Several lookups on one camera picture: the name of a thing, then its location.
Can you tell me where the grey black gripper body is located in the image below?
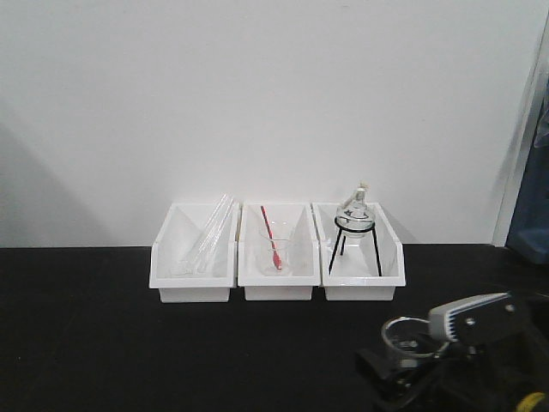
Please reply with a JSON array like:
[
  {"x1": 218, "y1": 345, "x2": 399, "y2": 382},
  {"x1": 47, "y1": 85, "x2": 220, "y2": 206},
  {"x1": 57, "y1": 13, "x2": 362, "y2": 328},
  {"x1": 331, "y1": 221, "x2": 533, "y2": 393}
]
[{"x1": 428, "y1": 292, "x2": 529, "y2": 356}]

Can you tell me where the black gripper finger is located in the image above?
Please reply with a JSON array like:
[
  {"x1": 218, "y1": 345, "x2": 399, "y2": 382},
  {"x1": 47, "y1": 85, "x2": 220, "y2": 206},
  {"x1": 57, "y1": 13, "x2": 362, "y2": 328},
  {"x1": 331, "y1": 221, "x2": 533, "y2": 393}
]
[{"x1": 354, "y1": 348, "x2": 403, "y2": 397}]

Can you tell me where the clear glass beaker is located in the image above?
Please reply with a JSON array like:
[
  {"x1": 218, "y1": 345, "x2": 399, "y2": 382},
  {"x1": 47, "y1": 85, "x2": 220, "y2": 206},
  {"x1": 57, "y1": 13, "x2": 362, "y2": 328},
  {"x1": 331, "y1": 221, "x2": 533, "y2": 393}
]
[{"x1": 381, "y1": 317, "x2": 446, "y2": 369}]

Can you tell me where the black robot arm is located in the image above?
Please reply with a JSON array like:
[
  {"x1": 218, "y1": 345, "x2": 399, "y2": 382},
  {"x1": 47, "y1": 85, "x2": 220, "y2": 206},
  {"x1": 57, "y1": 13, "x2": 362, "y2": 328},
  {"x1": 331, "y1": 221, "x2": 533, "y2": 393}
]
[{"x1": 355, "y1": 292, "x2": 548, "y2": 411}]

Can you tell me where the small beaker in bin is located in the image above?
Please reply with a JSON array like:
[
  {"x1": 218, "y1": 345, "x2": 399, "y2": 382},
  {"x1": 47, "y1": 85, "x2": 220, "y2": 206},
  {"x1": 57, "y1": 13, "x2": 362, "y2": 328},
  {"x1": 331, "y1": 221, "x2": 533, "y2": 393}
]
[{"x1": 257, "y1": 220, "x2": 294, "y2": 276}]

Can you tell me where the right white storage bin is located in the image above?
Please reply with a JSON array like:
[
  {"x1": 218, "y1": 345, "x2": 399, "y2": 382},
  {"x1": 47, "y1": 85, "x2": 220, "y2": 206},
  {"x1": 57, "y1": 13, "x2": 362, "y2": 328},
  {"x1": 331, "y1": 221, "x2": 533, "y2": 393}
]
[{"x1": 311, "y1": 203, "x2": 407, "y2": 301}]

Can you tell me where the white storage bin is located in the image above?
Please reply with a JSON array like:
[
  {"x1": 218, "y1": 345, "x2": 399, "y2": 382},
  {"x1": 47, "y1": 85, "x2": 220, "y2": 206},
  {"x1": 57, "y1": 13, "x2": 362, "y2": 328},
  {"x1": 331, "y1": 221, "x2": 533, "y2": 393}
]
[
  {"x1": 311, "y1": 203, "x2": 407, "y2": 301},
  {"x1": 237, "y1": 202, "x2": 321, "y2": 301},
  {"x1": 149, "y1": 197, "x2": 239, "y2": 303}
]

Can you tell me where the red stirring spatula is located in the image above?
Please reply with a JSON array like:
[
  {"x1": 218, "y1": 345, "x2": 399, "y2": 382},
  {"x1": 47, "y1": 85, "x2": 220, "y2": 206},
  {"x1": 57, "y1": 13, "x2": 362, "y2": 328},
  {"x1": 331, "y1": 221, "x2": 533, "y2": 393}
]
[{"x1": 260, "y1": 205, "x2": 282, "y2": 270}]

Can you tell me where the glass alcohol lamp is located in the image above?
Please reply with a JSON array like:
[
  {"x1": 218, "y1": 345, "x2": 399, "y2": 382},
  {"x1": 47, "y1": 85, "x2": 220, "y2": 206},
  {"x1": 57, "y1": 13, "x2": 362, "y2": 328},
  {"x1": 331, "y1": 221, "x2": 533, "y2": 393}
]
[{"x1": 335, "y1": 183, "x2": 375, "y2": 239}]

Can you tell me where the middle white storage bin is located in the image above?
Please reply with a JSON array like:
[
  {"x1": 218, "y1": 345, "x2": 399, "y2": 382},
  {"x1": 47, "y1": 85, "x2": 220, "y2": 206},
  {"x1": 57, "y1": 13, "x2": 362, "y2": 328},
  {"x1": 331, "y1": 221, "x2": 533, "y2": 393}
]
[{"x1": 237, "y1": 202, "x2": 321, "y2": 301}]

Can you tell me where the glass test tube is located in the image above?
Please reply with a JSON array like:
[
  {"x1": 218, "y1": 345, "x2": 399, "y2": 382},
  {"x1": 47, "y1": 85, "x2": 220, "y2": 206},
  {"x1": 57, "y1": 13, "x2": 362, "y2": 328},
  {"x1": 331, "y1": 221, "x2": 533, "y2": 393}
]
[
  {"x1": 185, "y1": 194, "x2": 233, "y2": 274},
  {"x1": 196, "y1": 194, "x2": 235, "y2": 273}
]

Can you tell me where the left white storage bin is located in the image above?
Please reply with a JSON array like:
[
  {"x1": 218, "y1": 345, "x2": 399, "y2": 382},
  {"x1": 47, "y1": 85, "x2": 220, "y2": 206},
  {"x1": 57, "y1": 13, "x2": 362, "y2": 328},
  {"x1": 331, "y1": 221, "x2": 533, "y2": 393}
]
[{"x1": 149, "y1": 197, "x2": 239, "y2": 303}]

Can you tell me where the black wire tripod stand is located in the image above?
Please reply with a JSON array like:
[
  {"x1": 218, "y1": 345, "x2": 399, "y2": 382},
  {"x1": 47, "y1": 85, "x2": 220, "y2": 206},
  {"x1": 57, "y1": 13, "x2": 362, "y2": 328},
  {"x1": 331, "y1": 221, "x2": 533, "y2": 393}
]
[{"x1": 329, "y1": 217, "x2": 383, "y2": 276}]

